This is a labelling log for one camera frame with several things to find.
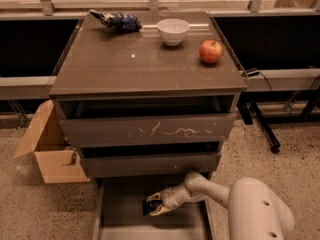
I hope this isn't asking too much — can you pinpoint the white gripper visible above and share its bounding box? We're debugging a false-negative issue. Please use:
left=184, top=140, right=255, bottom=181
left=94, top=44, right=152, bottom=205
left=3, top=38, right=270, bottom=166
left=146, top=184, right=192, bottom=216

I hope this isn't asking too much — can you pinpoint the dark blueberry rxbar wrapper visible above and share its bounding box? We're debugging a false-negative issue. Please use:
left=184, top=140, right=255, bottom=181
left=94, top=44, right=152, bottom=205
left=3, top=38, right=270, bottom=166
left=142, top=200, right=162, bottom=216

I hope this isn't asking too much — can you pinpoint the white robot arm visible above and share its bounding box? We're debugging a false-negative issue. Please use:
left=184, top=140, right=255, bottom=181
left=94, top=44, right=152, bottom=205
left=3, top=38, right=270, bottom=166
left=144, top=172, right=295, bottom=240

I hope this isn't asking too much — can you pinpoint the middle grey drawer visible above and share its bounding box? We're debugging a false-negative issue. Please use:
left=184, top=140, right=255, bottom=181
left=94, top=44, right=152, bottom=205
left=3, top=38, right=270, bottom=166
left=81, top=152, right=220, bottom=178

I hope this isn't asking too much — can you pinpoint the grey drawer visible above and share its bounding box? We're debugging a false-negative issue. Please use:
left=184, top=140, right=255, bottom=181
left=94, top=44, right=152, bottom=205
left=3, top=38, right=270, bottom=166
left=93, top=174, right=215, bottom=240
left=60, top=114, right=234, bottom=148
left=81, top=152, right=220, bottom=178

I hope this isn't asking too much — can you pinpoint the bottom grey drawer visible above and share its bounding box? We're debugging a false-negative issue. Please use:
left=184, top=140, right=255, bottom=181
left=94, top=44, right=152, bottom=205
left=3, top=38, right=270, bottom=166
left=93, top=174, right=215, bottom=240

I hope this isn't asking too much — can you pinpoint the top grey drawer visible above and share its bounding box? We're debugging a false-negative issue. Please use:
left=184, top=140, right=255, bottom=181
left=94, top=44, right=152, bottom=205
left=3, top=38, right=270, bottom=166
left=60, top=114, right=234, bottom=148

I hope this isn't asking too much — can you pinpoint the grey drawer cabinet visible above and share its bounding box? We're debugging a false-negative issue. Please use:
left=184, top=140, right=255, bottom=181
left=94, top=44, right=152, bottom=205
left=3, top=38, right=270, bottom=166
left=49, top=11, right=248, bottom=185

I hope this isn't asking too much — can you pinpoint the open cardboard box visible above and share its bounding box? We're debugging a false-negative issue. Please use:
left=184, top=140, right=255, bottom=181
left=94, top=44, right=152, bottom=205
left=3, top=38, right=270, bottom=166
left=14, top=100, right=90, bottom=184

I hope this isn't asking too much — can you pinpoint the red apple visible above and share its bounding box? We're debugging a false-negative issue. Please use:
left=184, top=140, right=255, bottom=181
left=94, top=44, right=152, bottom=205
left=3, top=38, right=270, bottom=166
left=199, top=40, right=223, bottom=64

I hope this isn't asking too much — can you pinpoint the white bowl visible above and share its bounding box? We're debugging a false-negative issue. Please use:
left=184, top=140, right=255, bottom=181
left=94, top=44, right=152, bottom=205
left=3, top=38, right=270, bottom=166
left=157, top=19, right=190, bottom=46

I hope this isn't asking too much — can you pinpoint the blue chip bag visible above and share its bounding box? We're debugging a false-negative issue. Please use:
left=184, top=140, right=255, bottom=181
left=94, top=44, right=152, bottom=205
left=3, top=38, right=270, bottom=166
left=89, top=10, right=142, bottom=32

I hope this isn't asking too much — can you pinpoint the black cable with plug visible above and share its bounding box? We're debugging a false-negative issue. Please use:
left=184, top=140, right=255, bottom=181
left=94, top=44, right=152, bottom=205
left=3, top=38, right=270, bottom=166
left=241, top=67, right=274, bottom=93

